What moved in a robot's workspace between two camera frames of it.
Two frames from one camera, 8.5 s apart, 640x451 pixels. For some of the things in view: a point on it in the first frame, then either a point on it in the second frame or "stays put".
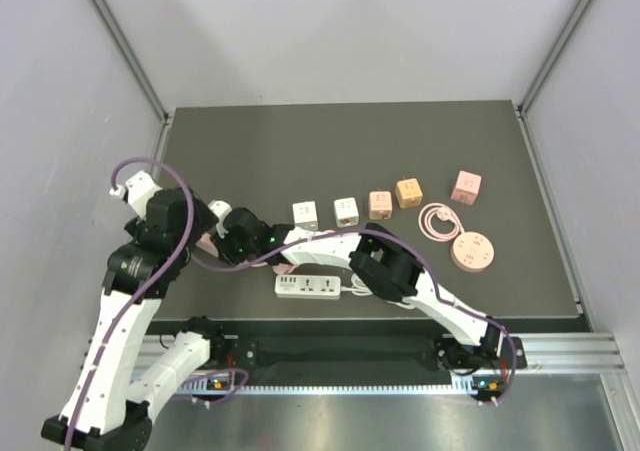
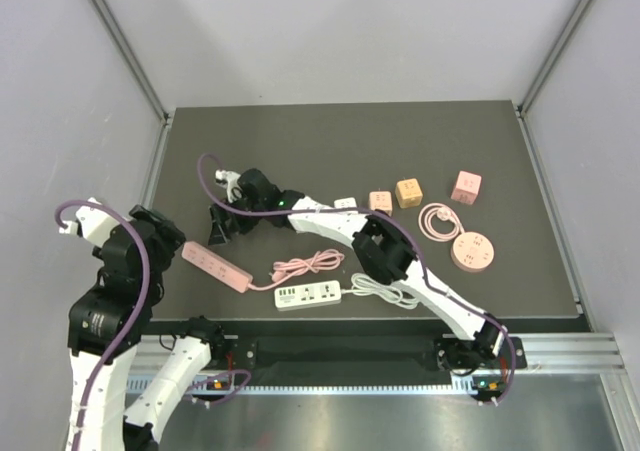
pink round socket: x=472 y=251 stays put
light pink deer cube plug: x=380 y=205 stays put
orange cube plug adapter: x=408 y=193 stays put
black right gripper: x=227 y=253 -> x=221 y=234
